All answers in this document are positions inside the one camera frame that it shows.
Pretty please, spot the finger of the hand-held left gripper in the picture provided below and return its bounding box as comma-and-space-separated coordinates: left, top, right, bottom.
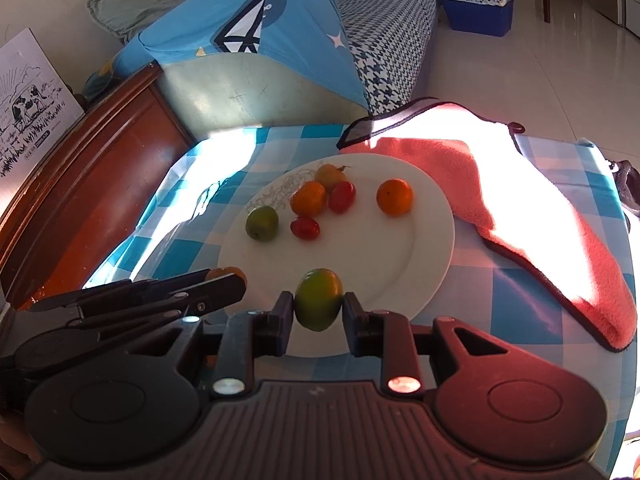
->
30, 268, 212, 314
80, 275, 247, 333

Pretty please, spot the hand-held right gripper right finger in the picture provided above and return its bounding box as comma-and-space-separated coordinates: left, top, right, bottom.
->
342, 291, 523, 396

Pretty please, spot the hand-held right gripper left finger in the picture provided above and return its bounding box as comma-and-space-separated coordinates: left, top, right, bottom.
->
125, 290, 296, 396

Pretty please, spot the orange tangerine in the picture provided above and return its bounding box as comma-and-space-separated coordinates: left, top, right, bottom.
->
290, 181, 327, 218
376, 178, 414, 217
206, 266, 248, 285

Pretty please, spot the green jujube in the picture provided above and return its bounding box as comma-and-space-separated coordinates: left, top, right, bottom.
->
245, 205, 280, 242
294, 268, 344, 332

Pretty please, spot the white plate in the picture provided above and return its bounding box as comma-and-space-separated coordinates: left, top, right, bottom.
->
216, 152, 457, 358

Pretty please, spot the red cherry tomato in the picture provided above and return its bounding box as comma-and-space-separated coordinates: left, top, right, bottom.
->
328, 180, 357, 214
290, 216, 321, 241

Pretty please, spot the yellow-orange tomato with stem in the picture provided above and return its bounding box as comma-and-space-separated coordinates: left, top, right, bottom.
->
314, 163, 348, 192

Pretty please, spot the wooden headboard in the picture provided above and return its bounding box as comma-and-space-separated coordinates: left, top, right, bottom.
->
0, 62, 196, 306

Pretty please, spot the white printed carton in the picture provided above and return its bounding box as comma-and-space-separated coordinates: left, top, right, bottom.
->
0, 27, 86, 178

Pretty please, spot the pink towel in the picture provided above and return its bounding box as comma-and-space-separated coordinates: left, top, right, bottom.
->
336, 96, 638, 353

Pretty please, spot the pale green blanket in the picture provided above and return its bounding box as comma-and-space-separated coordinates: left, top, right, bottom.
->
87, 0, 241, 41

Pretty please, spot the blue printed cloth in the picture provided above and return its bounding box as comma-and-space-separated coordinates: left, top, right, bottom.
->
82, 0, 371, 111

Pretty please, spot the houndstooth sofa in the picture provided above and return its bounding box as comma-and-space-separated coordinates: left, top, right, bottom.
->
335, 0, 446, 116

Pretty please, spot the dark grey object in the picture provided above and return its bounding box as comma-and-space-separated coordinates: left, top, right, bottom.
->
607, 157, 640, 221

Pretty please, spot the blue plastic bin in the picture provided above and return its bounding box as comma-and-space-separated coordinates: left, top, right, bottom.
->
442, 0, 515, 37

